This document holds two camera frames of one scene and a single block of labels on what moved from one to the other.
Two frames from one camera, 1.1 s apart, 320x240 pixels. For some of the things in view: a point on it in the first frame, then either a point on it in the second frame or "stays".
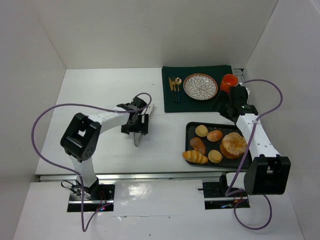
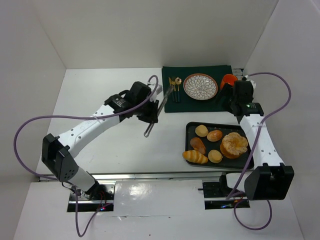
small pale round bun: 201,131 stays
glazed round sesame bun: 214,136 stays
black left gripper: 136,128 -> 152,111
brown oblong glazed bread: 196,143 stays
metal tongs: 137,136 -> 161,105
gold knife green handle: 171,88 stays
